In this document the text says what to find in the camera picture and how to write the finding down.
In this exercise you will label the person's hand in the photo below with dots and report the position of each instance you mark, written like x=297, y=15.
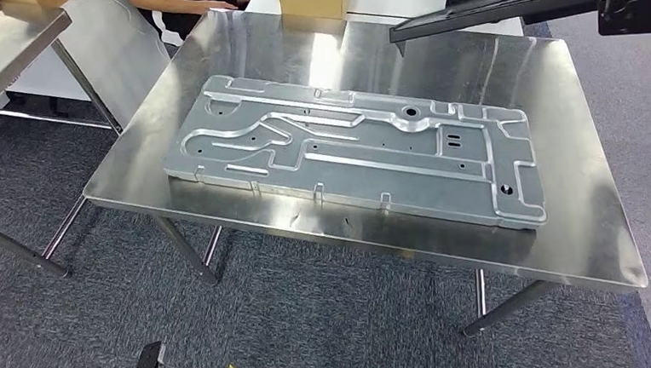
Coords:
x=215, y=6

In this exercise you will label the steel workbench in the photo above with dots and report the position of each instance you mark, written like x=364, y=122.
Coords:
x=352, y=62

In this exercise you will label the person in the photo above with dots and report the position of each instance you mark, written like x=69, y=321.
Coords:
x=191, y=21

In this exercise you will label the white partition panel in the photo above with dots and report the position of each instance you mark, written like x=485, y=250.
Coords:
x=114, y=54

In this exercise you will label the steel table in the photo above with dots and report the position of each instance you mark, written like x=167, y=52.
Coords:
x=0, y=50

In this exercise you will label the stamped silver metal panel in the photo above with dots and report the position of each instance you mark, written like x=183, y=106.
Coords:
x=359, y=175

